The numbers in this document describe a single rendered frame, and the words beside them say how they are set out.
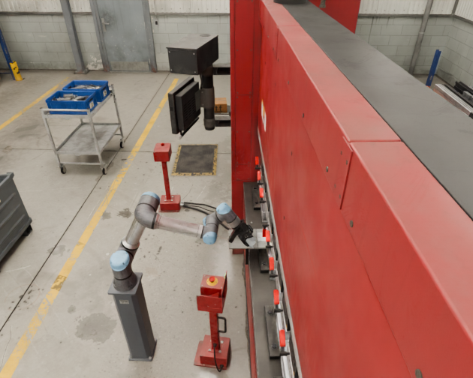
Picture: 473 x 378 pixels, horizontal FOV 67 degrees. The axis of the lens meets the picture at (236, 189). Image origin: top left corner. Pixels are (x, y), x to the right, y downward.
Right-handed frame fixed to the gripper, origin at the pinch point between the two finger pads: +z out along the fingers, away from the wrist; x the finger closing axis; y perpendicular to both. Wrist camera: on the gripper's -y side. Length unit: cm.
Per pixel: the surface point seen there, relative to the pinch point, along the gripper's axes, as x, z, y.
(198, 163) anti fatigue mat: 271, 26, -114
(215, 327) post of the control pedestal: -13, 38, -55
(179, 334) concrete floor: 8, 51, -104
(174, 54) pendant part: 106, -112, 3
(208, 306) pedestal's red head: -21.3, 11.0, -39.1
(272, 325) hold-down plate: -47, 19, 2
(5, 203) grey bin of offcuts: 101, -99, -221
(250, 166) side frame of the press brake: 95, -6, 0
